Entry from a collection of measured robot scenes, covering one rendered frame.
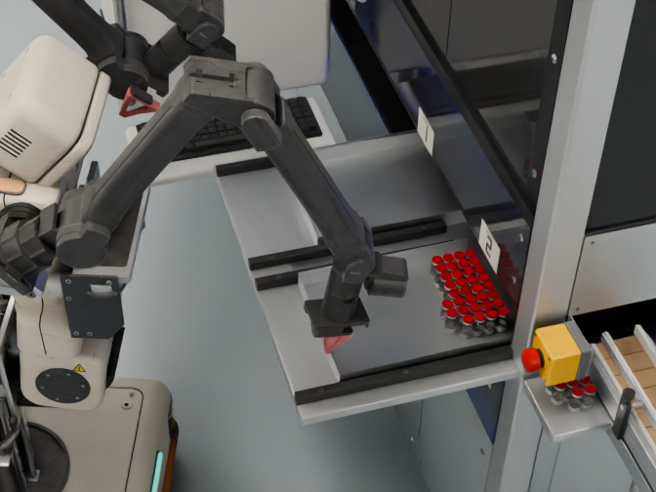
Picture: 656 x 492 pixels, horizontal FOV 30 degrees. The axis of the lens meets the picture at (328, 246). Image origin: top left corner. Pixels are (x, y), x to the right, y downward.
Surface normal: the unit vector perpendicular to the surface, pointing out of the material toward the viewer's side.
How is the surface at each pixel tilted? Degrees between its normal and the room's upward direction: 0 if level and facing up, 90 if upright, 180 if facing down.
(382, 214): 0
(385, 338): 0
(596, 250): 90
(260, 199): 0
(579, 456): 90
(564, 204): 90
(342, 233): 88
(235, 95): 15
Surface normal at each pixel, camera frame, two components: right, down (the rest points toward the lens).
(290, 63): 0.28, 0.67
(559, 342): 0.01, -0.72
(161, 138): 0.01, 0.76
